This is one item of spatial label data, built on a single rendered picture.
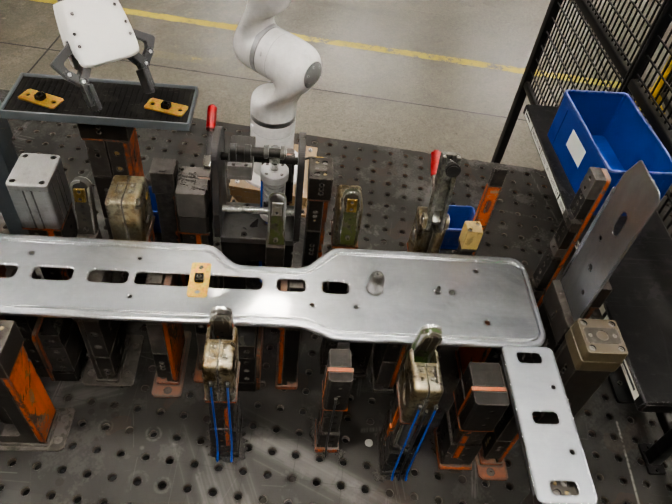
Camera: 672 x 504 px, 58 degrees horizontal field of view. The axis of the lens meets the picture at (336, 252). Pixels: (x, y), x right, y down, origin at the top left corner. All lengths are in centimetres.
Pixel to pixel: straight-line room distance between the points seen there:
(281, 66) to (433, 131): 200
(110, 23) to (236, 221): 51
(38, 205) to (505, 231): 123
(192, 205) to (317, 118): 212
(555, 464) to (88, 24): 100
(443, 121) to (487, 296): 230
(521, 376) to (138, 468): 77
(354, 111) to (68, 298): 245
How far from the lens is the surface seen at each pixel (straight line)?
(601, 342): 119
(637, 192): 111
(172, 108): 133
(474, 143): 337
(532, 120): 171
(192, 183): 127
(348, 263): 123
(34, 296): 123
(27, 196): 129
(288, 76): 146
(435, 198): 122
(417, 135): 332
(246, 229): 132
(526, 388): 115
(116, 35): 104
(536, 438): 110
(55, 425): 142
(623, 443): 155
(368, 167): 193
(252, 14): 146
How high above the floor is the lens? 192
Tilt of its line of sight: 47 degrees down
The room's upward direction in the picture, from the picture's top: 8 degrees clockwise
